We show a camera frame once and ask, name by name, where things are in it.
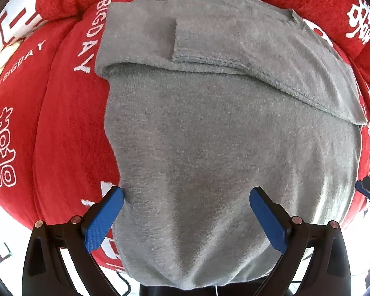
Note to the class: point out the grey metal object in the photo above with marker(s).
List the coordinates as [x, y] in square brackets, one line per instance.
[0, 251]

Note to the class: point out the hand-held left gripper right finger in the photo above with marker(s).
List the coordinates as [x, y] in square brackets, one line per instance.
[269, 219]

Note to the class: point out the grey sweater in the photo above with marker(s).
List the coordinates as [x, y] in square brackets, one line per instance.
[219, 145]

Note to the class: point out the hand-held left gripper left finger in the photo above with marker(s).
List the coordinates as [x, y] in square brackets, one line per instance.
[103, 219]

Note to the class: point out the red printed sofa cover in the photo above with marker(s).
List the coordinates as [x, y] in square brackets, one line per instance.
[67, 129]

